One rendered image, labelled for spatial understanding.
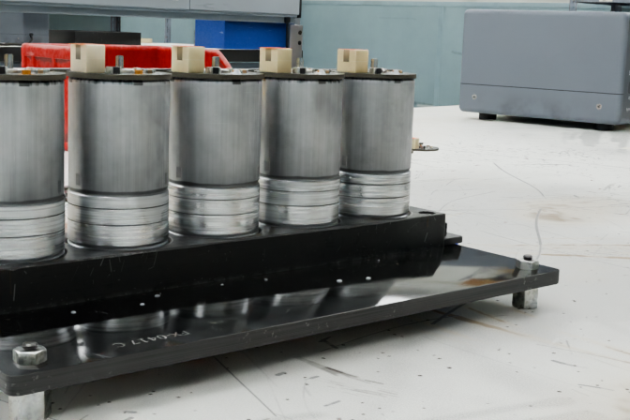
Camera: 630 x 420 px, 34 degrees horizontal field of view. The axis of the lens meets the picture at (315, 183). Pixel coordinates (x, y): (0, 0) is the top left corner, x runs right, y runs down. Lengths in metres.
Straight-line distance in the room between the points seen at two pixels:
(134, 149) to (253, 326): 0.05
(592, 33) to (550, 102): 0.07
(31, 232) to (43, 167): 0.01
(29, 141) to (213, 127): 0.05
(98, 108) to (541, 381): 0.12
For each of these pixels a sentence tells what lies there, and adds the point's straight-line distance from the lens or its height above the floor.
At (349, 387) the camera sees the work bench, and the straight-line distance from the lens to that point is 0.22.
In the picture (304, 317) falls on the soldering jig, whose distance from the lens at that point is 0.23.
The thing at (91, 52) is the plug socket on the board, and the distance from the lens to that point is 0.25.
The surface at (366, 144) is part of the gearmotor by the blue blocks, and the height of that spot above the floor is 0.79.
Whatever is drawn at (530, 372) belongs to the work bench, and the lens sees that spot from 0.24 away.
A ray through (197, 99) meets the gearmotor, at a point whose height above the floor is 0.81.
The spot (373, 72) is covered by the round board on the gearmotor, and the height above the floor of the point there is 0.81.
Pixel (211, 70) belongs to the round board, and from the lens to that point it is 0.26.
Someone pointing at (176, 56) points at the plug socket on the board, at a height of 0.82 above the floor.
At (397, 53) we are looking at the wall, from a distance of 6.08.
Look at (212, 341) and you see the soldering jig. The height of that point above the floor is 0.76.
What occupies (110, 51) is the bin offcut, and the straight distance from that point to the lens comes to 0.69.
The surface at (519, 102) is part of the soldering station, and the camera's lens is 0.91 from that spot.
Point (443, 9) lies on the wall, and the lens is 5.90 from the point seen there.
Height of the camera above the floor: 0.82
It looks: 8 degrees down
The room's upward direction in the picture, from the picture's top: 2 degrees clockwise
